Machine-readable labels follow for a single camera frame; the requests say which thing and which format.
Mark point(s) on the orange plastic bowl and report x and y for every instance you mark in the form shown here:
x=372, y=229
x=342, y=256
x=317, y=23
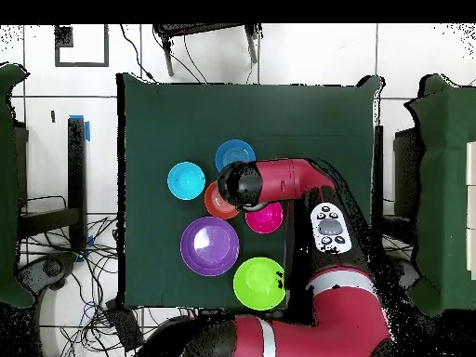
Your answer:
x=214, y=204

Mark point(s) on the pink plastic bowl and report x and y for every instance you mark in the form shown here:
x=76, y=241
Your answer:
x=266, y=221

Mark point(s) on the small blue plastic bowl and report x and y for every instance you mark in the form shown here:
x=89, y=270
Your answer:
x=232, y=152

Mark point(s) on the cyan plastic bowl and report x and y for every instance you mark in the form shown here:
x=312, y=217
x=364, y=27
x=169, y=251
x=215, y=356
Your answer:
x=186, y=181

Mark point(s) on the purple plastic bowl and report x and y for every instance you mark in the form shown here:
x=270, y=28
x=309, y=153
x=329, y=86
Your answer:
x=210, y=247

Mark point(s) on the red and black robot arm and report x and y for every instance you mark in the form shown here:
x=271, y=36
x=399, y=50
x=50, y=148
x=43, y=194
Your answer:
x=282, y=180

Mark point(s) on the green plastic bowl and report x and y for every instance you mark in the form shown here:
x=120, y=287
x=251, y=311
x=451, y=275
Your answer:
x=256, y=282

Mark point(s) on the dark green table cloth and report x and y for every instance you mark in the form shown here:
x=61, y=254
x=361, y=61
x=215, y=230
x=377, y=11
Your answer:
x=167, y=122

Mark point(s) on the blue tape piece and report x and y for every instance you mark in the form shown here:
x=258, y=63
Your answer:
x=89, y=241
x=87, y=132

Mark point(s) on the black cabinet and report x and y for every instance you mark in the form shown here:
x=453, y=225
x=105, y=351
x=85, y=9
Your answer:
x=407, y=167

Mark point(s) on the grey office chair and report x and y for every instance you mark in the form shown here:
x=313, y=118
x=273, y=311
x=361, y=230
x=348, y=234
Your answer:
x=52, y=267

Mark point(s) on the green covered side table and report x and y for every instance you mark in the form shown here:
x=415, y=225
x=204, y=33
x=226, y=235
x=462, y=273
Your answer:
x=7, y=186
x=442, y=186

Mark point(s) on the black bench frame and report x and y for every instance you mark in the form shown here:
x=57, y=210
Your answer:
x=76, y=167

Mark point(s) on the black square frame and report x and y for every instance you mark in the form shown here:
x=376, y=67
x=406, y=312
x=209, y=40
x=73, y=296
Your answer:
x=64, y=36

